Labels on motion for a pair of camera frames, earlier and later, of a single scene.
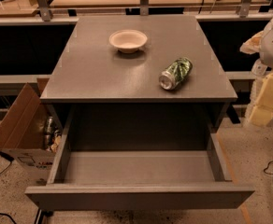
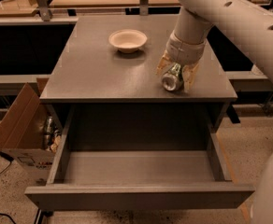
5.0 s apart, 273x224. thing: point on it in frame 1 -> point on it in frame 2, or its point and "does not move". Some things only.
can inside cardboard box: [50, 133] does not move
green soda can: [178, 72] does not move
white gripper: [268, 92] -> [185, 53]
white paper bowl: [128, 40] does not move
